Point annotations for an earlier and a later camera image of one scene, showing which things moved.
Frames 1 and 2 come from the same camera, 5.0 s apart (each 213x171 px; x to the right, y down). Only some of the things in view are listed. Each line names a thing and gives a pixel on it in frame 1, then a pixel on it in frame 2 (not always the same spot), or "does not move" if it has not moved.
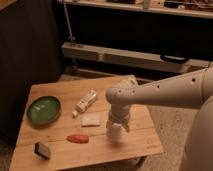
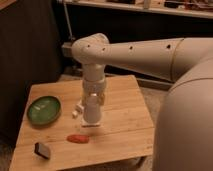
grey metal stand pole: x=71 y=37 does not move
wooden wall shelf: x=187 y=8 does not move
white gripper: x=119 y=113 to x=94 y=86
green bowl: x=43 y=110 does not move
